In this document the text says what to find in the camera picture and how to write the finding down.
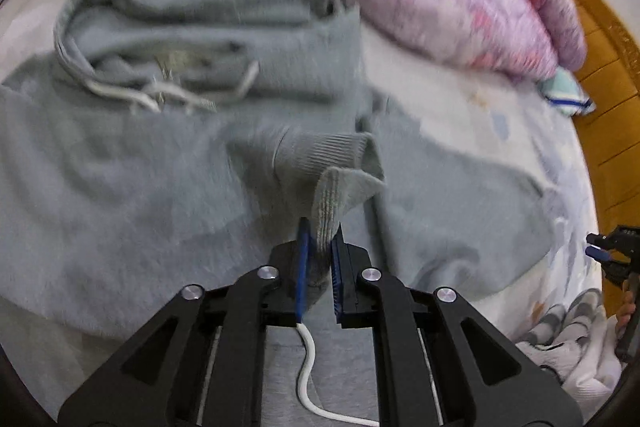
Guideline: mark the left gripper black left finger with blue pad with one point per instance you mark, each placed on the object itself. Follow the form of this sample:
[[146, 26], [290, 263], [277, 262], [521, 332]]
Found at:
[[199, 360]]

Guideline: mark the white patterned bed sheet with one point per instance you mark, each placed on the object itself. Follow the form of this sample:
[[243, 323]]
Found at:
[[483, 115]]

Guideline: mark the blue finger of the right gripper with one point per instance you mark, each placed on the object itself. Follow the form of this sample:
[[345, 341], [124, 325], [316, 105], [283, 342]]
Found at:
[[598, 254]]

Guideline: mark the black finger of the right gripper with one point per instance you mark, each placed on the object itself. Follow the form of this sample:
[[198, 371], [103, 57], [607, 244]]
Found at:
[[603, 240]]

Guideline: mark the wooden bed headboard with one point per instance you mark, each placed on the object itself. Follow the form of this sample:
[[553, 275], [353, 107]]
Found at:
[[610, 135]]

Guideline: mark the green blue striped pillow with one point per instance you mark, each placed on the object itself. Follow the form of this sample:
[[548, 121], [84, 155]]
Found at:
[[566, 95]]

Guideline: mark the white grey printed sweatshirt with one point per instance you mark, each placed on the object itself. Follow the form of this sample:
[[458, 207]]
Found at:
[[576, 345]]

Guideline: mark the grey hooded sweatshirt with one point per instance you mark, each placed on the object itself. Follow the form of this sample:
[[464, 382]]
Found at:
[[166, 142]]

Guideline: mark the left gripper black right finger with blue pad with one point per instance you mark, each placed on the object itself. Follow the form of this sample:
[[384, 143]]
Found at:
[[438, 361]]

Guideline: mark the person's hand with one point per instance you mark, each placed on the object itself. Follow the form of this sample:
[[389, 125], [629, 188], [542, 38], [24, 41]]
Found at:
[[623, 315]]

